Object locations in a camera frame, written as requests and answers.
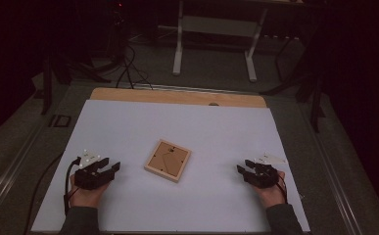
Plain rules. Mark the metal floor rail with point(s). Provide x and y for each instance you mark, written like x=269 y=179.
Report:
x=7 y=182
x=334 y=169

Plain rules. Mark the black metal stand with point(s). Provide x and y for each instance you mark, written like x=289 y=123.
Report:
x=48 y=81
x=314 y=98

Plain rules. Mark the wooden picture frame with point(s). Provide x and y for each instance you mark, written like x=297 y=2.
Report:
x=168 y=160

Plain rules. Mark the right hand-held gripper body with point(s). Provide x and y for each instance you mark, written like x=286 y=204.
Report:
x=263 y=178

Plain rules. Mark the dark device with red light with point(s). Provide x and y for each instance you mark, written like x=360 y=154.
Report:
x=117 y=29

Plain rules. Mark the person's left hand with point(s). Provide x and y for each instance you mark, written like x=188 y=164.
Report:
x=84 y=197

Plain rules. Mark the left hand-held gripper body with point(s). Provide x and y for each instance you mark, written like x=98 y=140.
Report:
x=90 y=178

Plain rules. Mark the person's right hand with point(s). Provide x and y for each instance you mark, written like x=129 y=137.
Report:
x=273 y=196

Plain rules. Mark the black floor socket box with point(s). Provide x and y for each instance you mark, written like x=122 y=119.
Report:
x=60 y=120

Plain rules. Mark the white metal desk frame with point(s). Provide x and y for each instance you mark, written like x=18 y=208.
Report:
x=219 y=26

